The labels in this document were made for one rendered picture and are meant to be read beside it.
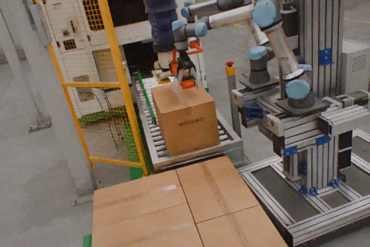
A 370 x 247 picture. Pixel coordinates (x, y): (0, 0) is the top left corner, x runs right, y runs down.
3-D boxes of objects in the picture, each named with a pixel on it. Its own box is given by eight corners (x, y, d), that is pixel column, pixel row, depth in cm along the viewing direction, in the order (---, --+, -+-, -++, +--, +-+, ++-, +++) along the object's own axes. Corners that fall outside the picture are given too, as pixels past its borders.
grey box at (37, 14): (47, 41, 276) (34, 4, 262) (53, 40, 276) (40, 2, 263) (43, 46, 258) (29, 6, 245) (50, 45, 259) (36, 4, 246)
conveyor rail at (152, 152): (133, 89, 462) (129, 76, 453) (136, 88, 462) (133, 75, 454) (157, 183, 257) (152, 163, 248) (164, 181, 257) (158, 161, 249)
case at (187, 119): (158, 127, 309) (149, 87, 291) (200, 117, 315) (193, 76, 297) (171, 160, 256) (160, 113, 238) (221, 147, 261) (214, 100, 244)
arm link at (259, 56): (246, 69, 236) (244, 50, 230) (256, 63, 244) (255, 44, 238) (261, 70, 228) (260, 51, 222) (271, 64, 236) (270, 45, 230)
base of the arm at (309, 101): (304, 96, 205) (304, 80, 200) (320, 104, 192) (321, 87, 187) (283, 102, 202) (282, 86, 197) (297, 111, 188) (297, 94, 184)
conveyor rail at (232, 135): (178, 78, 470) (176, 65, 462) (182, 77, 471) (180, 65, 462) (238, 162, 265) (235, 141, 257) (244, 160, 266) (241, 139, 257)
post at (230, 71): (236, 161, 338) (224, 66, 294) (242, 159, 339) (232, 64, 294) (238, 164, 332) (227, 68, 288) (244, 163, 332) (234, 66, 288)
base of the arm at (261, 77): (263, 74, 248) (262, 62, 244) (274, 80, 235) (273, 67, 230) (245, 80, 245) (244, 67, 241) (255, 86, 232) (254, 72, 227)
